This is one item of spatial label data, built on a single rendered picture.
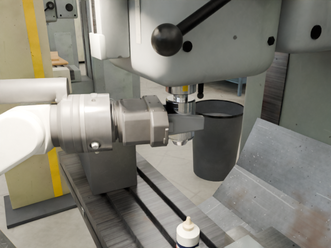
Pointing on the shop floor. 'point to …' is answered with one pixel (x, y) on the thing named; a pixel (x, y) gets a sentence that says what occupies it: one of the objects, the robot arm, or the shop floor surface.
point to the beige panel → (27, 29)
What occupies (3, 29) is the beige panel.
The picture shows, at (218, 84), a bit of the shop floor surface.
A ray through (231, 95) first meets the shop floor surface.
